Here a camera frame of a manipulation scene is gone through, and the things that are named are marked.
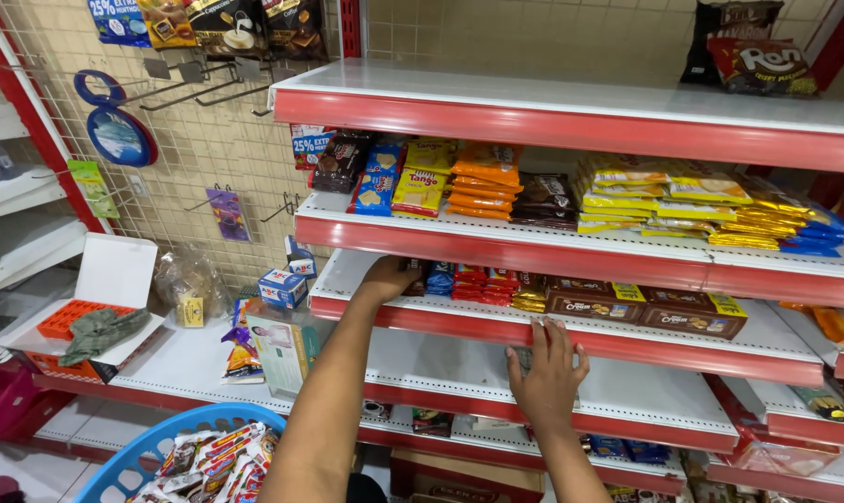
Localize person's left hand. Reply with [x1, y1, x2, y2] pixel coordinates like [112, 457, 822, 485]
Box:
[358, 255, 424, 307]

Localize person's right hand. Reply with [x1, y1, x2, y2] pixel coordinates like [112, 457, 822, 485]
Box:
[506, 318, 592, 428]

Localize dark brown snack packet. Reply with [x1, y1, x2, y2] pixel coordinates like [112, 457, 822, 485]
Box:
[402, 258, 430, 298]

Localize grey packet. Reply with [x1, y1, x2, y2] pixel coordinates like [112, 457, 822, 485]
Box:
[511, 346, 582, 409]

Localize blue snack packets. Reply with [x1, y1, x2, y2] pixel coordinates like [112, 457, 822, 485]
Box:
[425, 262, 458, 298]

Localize yellow wafer packet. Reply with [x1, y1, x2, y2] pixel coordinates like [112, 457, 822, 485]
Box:
[392, 169, 449, 219]
[402, 138, 458, 176]

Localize blue wafer packet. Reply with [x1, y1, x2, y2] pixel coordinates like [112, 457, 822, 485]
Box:
[365, 144, 405, 176]
[347, 173, 398, 218]

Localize stack of red packets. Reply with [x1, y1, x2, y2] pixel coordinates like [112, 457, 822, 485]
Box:
[452, 264, 521, 307]

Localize blue white battery box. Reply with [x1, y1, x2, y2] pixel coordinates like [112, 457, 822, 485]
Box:
[284, 235, 318, 280]
[257, 269, 310, 310]

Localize stack of orange packets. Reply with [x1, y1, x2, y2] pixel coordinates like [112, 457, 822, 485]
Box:
[446, 143, 525, 222]

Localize dark brown chocolate packet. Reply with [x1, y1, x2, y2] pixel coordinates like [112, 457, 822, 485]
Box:
[310, 131, 374, 194]

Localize red edged white shelf board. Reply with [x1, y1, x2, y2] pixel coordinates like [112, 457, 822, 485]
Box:
[268, 58, 844, 176]
[362, 327, 740, 455]
[295, 192, 844, 310]
[34, 394, 688, 497]
[34, 311, 367, 415]
[309, 249, 825, 388]

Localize gold snack packets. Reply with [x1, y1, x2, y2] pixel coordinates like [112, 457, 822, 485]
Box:
[511, 272, 550, 314]

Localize stack of brown packets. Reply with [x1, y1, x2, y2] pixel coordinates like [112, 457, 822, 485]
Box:
[509, 173, 581, 231]

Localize teal white carton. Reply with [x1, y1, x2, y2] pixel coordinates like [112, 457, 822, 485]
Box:
[246, 300, 336, 401]

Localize red white blue packet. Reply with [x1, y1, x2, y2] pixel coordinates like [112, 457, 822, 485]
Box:
[290, 124, 336, 170]

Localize dark green snack packet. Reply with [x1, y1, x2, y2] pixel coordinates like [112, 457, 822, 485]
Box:
[412, 408, 455, 439]

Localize purple hanging packet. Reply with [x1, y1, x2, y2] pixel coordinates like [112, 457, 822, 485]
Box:
[205, 187, 254, 244]

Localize brown cream biscuit box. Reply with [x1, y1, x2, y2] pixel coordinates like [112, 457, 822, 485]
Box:
[544, 276, 648, 325]
[638, 286, 749, 341]

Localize purple orange snack packets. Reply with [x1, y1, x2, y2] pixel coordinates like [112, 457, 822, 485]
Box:
[220, 299, 266, 386]

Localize clear plastic bag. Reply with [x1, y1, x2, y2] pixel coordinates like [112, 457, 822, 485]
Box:
[153, 245, 231, 324]

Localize stack of yellow biscuit packets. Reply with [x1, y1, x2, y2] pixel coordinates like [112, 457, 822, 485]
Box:
[575, 155, 752, 239]

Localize black coffee hanging packet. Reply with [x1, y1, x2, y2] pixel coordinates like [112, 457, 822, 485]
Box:
[262, 0, 331, 62]

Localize row of metal display hooks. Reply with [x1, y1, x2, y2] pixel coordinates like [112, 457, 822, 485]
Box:
[118, 58, 298, 118]

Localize pile of red white packets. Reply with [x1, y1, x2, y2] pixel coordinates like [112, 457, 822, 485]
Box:
[128, 422, 283, 503]

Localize blue packets with white print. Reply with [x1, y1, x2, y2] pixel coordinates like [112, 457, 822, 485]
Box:
[588, 434, 672, 466]

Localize white box with orange tray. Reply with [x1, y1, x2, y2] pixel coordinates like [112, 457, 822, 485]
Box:
[0, 234, 166, 385]

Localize black cappuccino hanging packet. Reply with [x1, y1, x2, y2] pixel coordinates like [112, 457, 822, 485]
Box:
[184, 0, 270, 61]

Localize green cloth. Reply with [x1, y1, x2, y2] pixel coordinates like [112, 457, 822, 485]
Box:
[59, 307, 152, 368]

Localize blue round hanging sign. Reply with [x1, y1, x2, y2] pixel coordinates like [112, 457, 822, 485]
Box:
[73, 68, 159, 168]

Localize blue plastic basket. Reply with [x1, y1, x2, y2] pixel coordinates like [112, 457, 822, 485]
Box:
[73, 401, 287, 503]

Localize green hanging tag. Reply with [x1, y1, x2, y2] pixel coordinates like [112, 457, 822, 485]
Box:
[67, 159, 121, 220]

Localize orange hanging packet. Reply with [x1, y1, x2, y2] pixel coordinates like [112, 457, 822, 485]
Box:
[137, 0, 198, 50]

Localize stack of gold blue packets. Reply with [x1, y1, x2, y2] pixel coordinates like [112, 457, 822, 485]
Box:
[708, 183, 844, 258]

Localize blue hanging packet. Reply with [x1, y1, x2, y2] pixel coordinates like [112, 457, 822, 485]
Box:
[87, 0, 152, 48]

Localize white side shelf unit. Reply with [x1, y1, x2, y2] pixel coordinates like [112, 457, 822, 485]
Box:
[0, 94, 89, 367]

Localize black snack bag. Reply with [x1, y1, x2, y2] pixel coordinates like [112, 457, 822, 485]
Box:
[680, 0, 786, 88]

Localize red black macaroni bag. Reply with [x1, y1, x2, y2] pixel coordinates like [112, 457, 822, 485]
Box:
[707, 38, 819, 97]

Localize pink plastic crate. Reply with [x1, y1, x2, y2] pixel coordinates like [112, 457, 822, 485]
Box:
[0, 362, 75, 442]

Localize neighbouring red white shelf unit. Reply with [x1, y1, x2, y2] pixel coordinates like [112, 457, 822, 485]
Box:
[703, 168, 844, 503]

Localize red shelf upright post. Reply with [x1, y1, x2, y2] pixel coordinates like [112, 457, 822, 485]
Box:
[338, 0, 363, 59]

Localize white wire grid panel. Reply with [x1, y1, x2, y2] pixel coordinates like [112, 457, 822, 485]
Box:
[0, 0, 340, 289]

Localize red slanted upright post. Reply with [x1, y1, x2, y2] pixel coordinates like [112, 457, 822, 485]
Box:
[0, 6, 110, 236]

